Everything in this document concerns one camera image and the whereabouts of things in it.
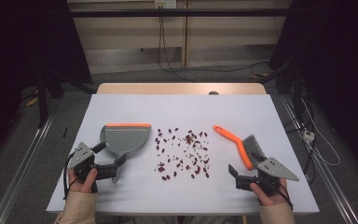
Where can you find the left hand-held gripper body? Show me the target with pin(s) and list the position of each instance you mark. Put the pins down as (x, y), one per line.
(80, 155)

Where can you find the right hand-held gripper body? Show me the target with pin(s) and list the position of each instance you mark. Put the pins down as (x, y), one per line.
(276, 169)

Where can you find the grey dustpan with orange edge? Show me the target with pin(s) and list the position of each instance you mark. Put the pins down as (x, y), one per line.
(124, 140)

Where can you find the orange brush with grey bristles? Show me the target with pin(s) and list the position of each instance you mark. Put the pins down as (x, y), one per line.
(230, 135)

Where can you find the heap of red beans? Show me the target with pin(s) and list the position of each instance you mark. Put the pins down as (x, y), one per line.
(161, 169)

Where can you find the person's left hand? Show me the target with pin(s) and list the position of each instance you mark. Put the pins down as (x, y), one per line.
(80, 186)

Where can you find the person's right hand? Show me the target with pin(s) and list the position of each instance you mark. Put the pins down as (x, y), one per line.
(267, 199)

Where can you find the small black stick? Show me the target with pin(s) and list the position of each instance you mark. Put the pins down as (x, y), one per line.
(65, 132)

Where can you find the white power strip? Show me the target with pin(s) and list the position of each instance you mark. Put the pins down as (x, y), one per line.
(308, 135)

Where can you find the black metal stand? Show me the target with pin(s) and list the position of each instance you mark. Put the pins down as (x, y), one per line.
(42, 102)
(296, 93)

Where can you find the dark round table grommet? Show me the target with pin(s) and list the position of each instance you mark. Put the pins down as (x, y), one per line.
(213, 93)

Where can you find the wooden table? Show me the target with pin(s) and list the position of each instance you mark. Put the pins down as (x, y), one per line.
(167, 88)

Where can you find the dark curtain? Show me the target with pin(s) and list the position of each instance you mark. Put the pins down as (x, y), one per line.
(18, 46)
(338, 46)

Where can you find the metal floor rail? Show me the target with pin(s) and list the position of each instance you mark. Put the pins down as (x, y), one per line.
(18, 177)
(332, 189)

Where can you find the white wall socket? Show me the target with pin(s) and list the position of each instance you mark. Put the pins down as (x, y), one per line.
(164, 3)

